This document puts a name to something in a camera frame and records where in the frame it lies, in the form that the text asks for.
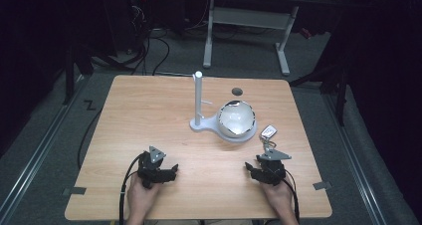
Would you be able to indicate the white stand with pole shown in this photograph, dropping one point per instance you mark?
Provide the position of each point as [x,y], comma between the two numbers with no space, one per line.
[198,99]

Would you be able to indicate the person's right hand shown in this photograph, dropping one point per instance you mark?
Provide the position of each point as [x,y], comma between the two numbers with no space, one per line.
[278,196]

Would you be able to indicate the grey tape strip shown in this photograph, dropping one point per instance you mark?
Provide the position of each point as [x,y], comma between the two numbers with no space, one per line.
[321,185]
[75,191]

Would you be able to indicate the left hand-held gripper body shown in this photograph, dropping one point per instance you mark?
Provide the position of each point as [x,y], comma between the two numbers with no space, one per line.
[150,172]

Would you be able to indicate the metal floor rail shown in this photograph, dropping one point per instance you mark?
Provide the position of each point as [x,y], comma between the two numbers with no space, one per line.
[351,158]
[36,152]

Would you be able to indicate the wooden desk with white legs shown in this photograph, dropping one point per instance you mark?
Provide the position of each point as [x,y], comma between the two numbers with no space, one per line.
[252,17]

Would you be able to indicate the dark computer tower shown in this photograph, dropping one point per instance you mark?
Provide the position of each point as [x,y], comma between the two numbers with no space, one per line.
[137,16]

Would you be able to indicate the white bowl with dark rim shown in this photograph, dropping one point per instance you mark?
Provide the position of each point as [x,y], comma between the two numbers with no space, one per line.
[236,118]

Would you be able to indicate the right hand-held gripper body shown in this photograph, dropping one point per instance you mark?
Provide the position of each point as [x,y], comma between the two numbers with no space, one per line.
[272,169]

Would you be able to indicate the person's left hand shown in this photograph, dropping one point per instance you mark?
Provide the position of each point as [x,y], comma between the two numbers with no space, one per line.
[141,196]

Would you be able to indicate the dark round table grommet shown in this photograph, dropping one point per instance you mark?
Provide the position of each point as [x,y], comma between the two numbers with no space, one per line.
[237,92]

